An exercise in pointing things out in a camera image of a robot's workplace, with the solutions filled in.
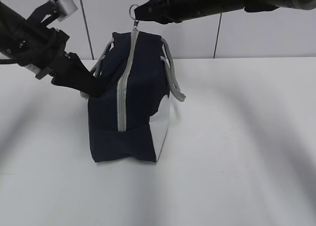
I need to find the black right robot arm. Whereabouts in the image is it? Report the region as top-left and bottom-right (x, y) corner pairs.
(134, 0), (316, 25)

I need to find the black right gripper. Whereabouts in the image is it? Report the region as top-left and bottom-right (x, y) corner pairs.
(134, 0), (245, 25)

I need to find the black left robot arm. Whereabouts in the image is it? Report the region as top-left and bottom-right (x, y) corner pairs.
(0, 2), (105, 97)

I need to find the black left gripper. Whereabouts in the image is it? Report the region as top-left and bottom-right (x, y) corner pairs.
(0, 26), (105, 98)

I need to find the navy blue lunch bag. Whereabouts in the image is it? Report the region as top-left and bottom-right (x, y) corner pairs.
(82, 19), (186, 163)

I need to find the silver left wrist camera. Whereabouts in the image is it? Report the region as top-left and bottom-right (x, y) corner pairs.
(53, 0), (78, 22)

